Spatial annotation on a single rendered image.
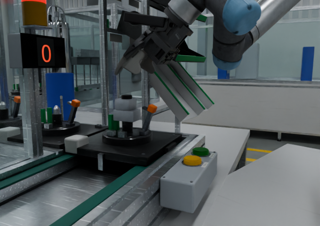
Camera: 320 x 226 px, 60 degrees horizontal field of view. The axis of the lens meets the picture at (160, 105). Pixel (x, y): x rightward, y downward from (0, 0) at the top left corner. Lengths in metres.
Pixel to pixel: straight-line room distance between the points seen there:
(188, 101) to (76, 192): 0.58
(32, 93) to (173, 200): 0.39
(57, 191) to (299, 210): 0.53
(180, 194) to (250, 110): 4.16
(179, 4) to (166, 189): 0.41
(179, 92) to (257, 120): 3.67
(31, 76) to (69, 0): 11.94
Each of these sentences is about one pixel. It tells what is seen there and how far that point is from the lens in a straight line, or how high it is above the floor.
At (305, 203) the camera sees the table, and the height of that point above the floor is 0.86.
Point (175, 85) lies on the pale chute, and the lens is 1.07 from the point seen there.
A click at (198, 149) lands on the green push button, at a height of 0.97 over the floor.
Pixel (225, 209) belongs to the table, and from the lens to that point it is 0.68.
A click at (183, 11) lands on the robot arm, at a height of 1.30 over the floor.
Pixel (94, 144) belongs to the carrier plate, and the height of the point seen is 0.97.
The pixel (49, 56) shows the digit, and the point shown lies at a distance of 0.68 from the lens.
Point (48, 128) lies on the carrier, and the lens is 0.88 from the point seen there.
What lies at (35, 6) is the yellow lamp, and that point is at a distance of 0.67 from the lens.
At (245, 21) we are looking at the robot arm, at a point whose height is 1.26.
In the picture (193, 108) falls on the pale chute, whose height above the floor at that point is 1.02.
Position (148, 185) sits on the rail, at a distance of 0.53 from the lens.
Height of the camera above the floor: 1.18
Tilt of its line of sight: 8 degrees down
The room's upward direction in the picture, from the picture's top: straight up
